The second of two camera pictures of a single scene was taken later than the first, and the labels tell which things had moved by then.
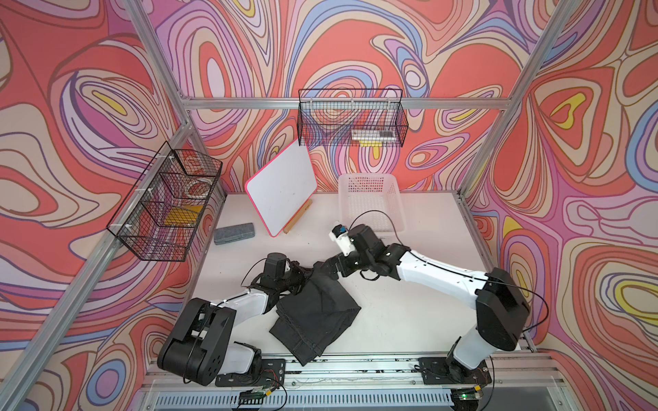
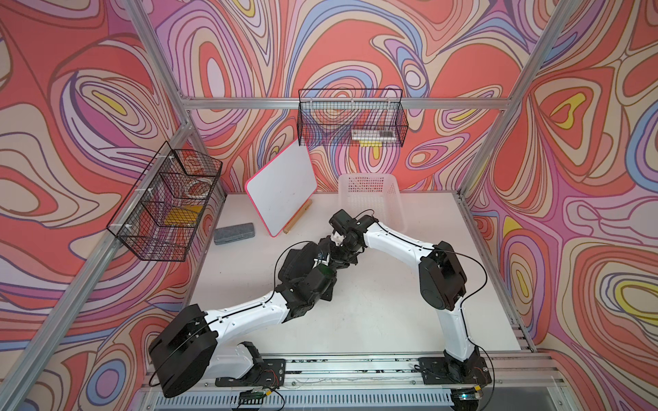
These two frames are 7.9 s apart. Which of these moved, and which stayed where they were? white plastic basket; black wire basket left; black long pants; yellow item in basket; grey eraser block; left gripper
Moved: black long pants; left gripper
Stayed: black wire basket left; white plastic basket; grey eraser block; yellow item in basket
